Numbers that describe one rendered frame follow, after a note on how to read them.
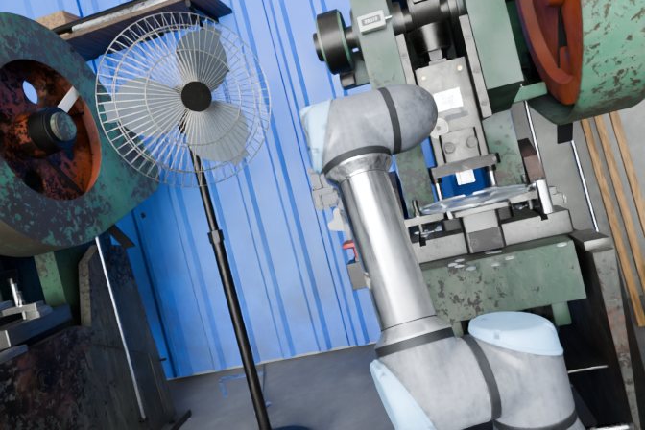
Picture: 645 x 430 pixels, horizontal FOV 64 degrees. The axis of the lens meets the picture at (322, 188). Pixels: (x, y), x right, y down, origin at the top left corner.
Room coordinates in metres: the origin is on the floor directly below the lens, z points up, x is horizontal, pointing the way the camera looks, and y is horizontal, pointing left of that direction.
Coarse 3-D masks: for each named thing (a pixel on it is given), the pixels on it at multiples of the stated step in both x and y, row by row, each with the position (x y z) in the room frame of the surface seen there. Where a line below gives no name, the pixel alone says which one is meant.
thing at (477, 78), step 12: (468, 24) 1.37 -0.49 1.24; (396, 36) 1.41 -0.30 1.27; (456, 36) 1.53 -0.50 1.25; (468, 36) 1.37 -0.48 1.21; (468, 48) 1.38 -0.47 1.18; (408, 60) 1.41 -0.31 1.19; (468, 60) 1.39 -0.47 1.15; (408, 72) 1.41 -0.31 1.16; (480, 72) 1.37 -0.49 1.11; (480, 84) 1.38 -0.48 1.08; (480, 96) 1.38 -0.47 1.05; (480, 108) 1.39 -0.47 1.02
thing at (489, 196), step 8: (520, 184) 1.41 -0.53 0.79; (480, 192) 1.52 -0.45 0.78; (488, 192) 1.48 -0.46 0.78; (496, 192) 1.42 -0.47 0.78; (504, 192) 1.38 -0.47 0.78; (512, 192) 1.34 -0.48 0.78; (520, 192) 1.27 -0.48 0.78; (448, 200) 1.53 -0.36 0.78; (456, 200) 1.43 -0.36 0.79; (464, 200) 1.38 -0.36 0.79; (472, 200) 1.33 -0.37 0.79; (480, 200) 1.32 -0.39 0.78; (488, 200) 1.30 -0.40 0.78; (496, 200) 1.24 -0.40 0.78; (424, 208) 1.46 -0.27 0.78; (432, 208) 1.42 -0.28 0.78; (440, 208) 1.38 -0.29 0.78; (448, 208) 1.28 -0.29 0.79; (456, 208) 1.27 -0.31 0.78; (464, 208) 1.26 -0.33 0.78
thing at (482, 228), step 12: (480, 204) 1.26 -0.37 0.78; (492, 204) 1.21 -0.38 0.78; (504, 204) 1.21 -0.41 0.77; (456, 216) 1.23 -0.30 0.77; (468, 216) 1.34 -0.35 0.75; (480, 216) 1.33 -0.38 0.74; (492, 216) 1.33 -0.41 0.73; (468, 228) 1.34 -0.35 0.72; (480, 228) 1.34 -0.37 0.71; (492, 228) 1.33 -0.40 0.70; (468, 240) 1.34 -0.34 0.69; (480, 240) 1.34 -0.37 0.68; (492, 240) 1.33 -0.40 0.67; (504, 240) 1.33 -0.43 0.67; (468, 252) 1.35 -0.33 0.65
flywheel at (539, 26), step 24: (528, 0) 1.72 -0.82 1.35; (552, 0) 1.42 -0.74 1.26; (576, 0) 1.32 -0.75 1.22; (528, 24) 1.73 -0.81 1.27; (552, 24) 1.56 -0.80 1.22; (576, 24) 1.36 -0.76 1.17; (552, 48) 1.62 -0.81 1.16; (576, 48) 1.40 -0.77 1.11; (552, 72) 1.60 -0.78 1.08; (576, 72) 1.34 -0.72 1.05; (576, 96) 1.39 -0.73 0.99
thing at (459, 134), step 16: (432, 64) 1.47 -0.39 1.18; (448, 64) 1.42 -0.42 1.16; (464, 64) 1.42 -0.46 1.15; (416, 80) 1.44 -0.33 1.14; (432, 80) 1.43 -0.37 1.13; (448, 80) 1.43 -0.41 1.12; (464, 80) 1.42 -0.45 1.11; (448, 96) 1.43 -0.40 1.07; (464, 96) 1.42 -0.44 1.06; (448, 112) 1.43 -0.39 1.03; (464, 112) 1.42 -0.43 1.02; (448, 128) 1.43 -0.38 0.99; (464, 128) 1.42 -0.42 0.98; (480, 128) 1.41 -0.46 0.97; (432, 144) 1.44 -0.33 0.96; (448, 144) 1.39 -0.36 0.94; (464, 144) 1.40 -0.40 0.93; (480, 144) 1.42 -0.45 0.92; (448, 160) 1.41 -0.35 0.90
